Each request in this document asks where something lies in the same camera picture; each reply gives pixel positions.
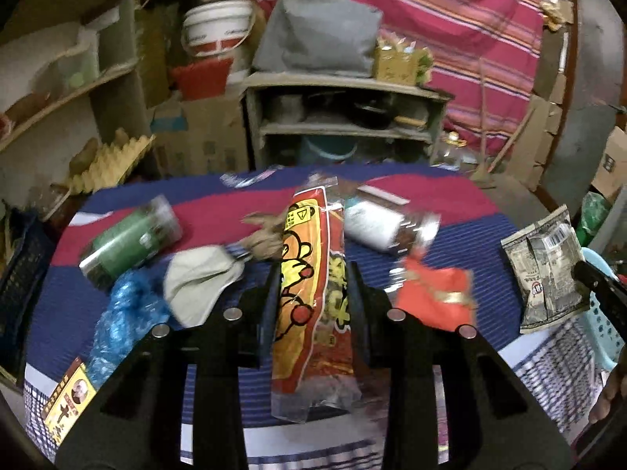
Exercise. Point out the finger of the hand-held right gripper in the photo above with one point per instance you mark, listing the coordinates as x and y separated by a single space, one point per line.
602 288

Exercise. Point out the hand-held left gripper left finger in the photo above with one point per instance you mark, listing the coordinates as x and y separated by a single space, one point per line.
269 323

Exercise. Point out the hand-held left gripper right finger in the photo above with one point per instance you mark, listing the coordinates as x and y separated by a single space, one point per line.
357 313

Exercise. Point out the red yellow snack packet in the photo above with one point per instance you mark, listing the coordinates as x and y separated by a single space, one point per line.
303 303

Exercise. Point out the light blue plastic basket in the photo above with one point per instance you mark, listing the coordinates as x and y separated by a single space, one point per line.
600 333

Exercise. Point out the grey snack packet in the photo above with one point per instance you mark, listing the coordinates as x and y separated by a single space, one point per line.
543 274

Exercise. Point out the brown paper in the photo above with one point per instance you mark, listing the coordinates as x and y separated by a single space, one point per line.
264 240

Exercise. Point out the white face mask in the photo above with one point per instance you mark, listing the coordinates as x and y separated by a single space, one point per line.
196 274

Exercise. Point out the blue plastic bag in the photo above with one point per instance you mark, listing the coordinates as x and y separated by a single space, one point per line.
127 313

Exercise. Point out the person's right hand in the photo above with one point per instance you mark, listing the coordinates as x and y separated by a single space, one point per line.
612 396

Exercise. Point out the green plastic bottle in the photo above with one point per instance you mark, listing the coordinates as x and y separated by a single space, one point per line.
595 215

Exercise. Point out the white label clear jar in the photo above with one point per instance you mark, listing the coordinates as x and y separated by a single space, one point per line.
372 225

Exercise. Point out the cardboard box black print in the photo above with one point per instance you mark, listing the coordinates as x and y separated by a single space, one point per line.
612 161

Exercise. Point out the flat clear plastic wrapper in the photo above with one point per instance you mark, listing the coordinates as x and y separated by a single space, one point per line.
245 178

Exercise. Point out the green label clear jar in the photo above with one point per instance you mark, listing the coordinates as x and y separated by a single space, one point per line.
132 242

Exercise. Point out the teal plastic basin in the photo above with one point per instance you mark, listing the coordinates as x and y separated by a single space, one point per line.
328 149

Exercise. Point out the cardboard sheets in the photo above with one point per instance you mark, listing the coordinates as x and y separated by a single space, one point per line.
539 122

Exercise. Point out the black wok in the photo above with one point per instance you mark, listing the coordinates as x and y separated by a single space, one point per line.
377 112

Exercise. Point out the brown cardboard box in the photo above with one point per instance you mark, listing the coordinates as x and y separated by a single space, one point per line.
201 132

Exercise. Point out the wooden framed door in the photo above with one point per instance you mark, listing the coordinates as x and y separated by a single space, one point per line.
592 83

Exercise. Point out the yellow printed box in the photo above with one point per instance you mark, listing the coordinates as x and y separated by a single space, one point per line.
71 401

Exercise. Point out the wooden stick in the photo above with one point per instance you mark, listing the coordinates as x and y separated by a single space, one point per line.
483 107

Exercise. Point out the small steel pot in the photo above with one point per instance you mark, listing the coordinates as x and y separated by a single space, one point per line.
290 107

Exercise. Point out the cardboard egg carton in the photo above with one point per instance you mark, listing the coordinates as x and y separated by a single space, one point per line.
112 159

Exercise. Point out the low wooden cabinet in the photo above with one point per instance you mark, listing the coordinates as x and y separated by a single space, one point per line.
343 85

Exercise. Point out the dark blue plastic crate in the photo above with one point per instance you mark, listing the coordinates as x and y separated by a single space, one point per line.
24 274

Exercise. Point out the bamboo utensil holder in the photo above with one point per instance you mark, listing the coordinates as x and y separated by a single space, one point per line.
394 66

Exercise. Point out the green leafy vegetable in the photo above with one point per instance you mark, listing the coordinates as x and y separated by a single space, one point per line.
425 66

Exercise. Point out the red plastic basin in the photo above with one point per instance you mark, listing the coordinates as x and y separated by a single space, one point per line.
201 76

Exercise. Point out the grey cushion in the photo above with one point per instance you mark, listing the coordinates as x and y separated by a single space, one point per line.
318 34

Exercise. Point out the wooden shelf unit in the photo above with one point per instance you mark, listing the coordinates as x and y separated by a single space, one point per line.
63 103

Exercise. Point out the pink striped hanging cloth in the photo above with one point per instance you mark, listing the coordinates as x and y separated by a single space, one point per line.
441 19

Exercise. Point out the white plastic bucket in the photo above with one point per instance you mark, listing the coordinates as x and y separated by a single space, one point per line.
218 19

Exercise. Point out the translucent plastic container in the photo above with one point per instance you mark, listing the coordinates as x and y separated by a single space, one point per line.
78 71

